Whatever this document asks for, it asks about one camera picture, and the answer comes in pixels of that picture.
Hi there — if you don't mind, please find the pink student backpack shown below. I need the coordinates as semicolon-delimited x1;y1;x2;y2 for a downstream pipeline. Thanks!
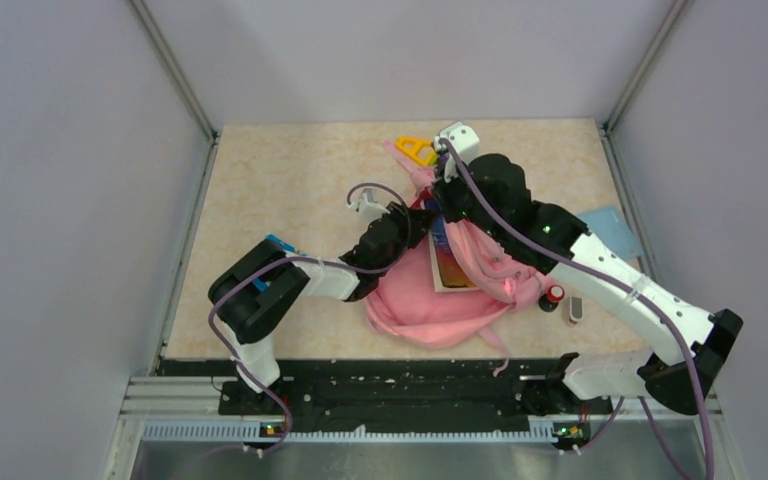
365;142;564;360

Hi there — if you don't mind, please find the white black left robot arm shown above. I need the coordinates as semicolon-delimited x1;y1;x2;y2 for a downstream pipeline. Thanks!
208;200;437;414

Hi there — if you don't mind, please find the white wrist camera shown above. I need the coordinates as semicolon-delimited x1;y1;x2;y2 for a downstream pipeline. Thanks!
347;187;388;221
432;121;480;182

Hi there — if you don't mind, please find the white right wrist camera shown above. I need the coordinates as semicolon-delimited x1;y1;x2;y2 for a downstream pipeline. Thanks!
432;121;480;182

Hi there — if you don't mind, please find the blue children book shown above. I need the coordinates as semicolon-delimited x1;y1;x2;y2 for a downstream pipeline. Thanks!
252;234;306;292

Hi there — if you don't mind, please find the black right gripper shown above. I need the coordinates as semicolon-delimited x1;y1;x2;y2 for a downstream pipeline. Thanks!
432;154;506;243

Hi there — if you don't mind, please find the red black stamp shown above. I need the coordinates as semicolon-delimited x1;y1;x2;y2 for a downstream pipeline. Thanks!
538;285;565;313

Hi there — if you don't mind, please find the aluminium frame rail right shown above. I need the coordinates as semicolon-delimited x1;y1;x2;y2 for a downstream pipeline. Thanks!
600;1;695;292

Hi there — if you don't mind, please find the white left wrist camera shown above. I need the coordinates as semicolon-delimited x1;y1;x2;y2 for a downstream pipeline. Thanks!
347;187;388;221

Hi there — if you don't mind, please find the aluminium frame rail left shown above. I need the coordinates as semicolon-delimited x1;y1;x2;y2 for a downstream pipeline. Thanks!
126;1;218;374

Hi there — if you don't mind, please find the yellow green purple toy block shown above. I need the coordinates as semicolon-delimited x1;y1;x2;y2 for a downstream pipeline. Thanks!
395;136;438;167

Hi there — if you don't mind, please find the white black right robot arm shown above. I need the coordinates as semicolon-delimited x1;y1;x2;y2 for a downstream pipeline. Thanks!
432;154;743;415

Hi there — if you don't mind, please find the light blue notebook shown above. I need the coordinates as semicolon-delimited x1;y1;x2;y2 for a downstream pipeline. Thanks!
577;206;643;261

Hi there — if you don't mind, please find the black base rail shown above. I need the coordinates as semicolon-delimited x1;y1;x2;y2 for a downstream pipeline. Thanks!
156;359;614;436

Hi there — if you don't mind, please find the aluminium frame rail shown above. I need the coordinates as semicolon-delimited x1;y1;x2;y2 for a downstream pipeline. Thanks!
600;1;695;292
126;1;218;374

